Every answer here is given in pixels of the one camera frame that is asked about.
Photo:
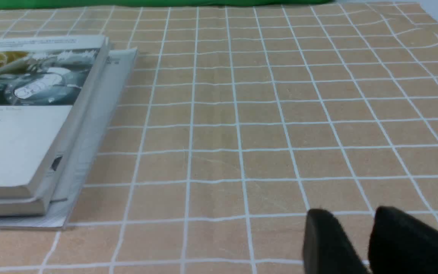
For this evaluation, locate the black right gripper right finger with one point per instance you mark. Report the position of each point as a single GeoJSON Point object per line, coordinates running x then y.
{"type": "Point", "coordinates": [402, 244]}

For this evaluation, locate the green backdrop cloth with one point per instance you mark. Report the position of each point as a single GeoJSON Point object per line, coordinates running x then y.
{"type": "Point", "coordinates": [55, 4]}

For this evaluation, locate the top white photo-cover book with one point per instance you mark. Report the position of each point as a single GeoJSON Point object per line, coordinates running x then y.
{"type": "Point", "coordinates": [45, 88]}

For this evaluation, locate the bottom thin white booklet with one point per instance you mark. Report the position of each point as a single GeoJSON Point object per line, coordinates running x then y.
{"type": "Point", "coordinates": [96, 120]}

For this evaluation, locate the middle white book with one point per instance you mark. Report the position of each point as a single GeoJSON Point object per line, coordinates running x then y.
{"type": "Point", "coordinates": [39, 203]}

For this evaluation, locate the tan grid-pattern tablecloth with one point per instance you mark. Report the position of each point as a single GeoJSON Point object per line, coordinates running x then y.
{"type": "Point", "coordinates": [234, 123]}

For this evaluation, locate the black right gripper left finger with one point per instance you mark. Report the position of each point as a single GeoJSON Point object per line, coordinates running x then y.
{"type": "Point", "coordinates": [326, 247]}

